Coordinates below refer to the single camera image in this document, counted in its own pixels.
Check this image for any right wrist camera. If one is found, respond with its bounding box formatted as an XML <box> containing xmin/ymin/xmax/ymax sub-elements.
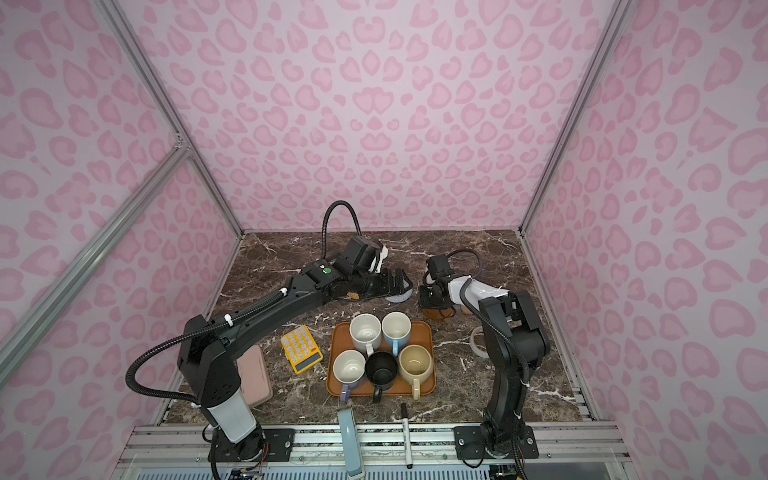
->
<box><xmin>423</xmin><ymin>255</ymin><xmax>455</xmax><ymax>285</ymax></box>

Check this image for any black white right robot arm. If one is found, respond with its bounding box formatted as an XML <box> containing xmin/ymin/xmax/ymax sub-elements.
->
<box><xmin>418</xmin><ymin>276</ymin><xmax>550</xmax><ymax>461</ymax></box>

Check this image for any pink case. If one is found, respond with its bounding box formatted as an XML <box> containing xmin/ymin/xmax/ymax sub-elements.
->
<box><xmin>236</xmin><ymin>345</ymin><xmax>273</xmax><ymax>407</ymax></box>

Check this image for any light blue mug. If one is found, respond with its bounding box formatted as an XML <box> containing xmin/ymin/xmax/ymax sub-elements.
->
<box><xmin>381</xmin><ymin>312</ymin><xmax>412</xmax><ymax>357</ymax></box>

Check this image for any white speckled mug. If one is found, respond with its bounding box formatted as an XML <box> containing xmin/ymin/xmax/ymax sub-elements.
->
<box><xmin>349</xmin><ymin>313</ymin><xmax>382</xmax><ymax>357</ymax></box>

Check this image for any white mug purple handle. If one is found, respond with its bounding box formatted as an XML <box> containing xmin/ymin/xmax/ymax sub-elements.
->
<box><xmin>332</xmin><ymin>349</ymin><xmax>366</xmax><ymax>404</ymax></box>

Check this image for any grey blue round coaster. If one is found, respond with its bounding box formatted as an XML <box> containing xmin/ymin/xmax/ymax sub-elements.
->
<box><xmin>385</xmin><ymin>289</ymin><xmax>413</xmax><ymax>304</ymax></box>

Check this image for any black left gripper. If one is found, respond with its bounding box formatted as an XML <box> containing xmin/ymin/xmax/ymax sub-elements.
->
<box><xmin>352</xmin><ymin>265</ymin><xmax>416</xmax><ymax>300</ymax></box>

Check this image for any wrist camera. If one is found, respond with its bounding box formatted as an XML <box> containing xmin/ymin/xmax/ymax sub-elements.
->
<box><xmin>423</xmin><ymin>255</ymin><xmax>455</xmax><ymax>285</ymax></box>
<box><xmin>342</xmin><ymin>235</ymin><xmax>388</xmax><ymax>273</ymax></box>

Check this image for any black mug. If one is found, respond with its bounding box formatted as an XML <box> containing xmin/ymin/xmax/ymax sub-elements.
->
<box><xmin>365</xmin><ymin>351</ymin><xmax>398</xmax><ymax>404</ymax></box>

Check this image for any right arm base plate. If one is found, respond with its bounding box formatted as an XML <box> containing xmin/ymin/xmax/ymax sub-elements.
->
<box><xmin>452</xmin><ymin>425</ymin><xmax>540</xmax><ymax>462</ymax></box>

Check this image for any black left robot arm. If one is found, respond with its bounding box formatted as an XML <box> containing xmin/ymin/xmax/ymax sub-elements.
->
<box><xmin>178</xmin><ymin>260</ymin><xmax>413</xmax><ymax>444</ymax></box>

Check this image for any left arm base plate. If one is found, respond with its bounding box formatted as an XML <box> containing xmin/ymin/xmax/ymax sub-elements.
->
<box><xmin>208</xmin><ymin>427</ymin><xmax>295</xmax><ymax>463</ymax></box>

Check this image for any orange rectangular tray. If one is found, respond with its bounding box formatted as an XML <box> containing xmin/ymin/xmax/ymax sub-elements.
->
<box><xmin>326</xmin><ymin>320</ymin><xmax>437</xmax><ymax>398</ymax></box>

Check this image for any light blue stapler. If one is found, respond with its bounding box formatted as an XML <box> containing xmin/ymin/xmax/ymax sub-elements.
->
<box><xmin>338</xmin><ymin>407</ymin><xmax>366</xmax><ymax>480</ymax></box>

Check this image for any brown wooden round coaster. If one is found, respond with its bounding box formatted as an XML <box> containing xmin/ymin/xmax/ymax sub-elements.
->
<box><xmin>421</xmin><ymin>307</ymin><xmax>455</xmax><ymax>321</ymax></box>

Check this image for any clear tape roll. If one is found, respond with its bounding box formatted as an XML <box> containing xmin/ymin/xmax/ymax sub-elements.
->
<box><xmin>469</xmin><ymin>327</ymin><xmax>489</xmax><ymax>359</ymax></box>

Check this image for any cream yellow mug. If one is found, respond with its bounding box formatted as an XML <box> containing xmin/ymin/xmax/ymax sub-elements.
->
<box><xmin>398</xmin><ymin>344</ymin><xmax>434</xmax><ymax>400</ymax></box>

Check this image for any black marker pen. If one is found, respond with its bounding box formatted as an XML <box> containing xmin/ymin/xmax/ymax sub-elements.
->
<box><xmin>400</xmin><ymin>402</ymin><xmax>414</xmax><ymax>470</ymax></box>

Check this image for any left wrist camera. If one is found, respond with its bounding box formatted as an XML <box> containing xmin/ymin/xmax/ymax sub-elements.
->
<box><xmin>342</xmin><ymin>235</ymin><xmax>388</xmax><ymax>273</ymax></box>

